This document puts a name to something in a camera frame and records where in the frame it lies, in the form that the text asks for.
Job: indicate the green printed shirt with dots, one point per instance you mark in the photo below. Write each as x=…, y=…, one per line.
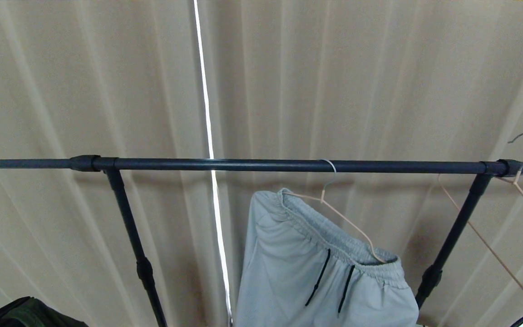
x=39, y=318

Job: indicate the pale grey shorts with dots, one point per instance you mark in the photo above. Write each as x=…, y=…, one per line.
x=288, y=272

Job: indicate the black clothes rack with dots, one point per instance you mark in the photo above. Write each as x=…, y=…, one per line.
x=243, y=164

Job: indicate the beige curtain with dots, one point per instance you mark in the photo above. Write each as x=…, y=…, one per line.
x=84, y=68

